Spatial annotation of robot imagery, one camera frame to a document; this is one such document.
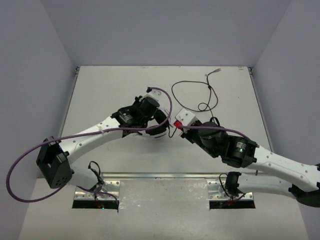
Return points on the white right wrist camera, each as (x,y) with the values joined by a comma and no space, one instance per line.
(186,117)

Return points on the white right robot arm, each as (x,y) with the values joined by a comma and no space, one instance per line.
(281,176)

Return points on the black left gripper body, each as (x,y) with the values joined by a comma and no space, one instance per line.
(161,119)

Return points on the white and black headphones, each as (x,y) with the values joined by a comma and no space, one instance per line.
(159,116)

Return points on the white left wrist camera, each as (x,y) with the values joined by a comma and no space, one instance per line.
(153,93)

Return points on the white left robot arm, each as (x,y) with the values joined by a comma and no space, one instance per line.
(56,158)

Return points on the metal base mounting plate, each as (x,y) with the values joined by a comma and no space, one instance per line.
(125,187)

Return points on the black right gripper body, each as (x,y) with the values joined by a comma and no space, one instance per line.
(192,135)

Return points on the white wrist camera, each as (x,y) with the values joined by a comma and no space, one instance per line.
(153,93)
(186,117)

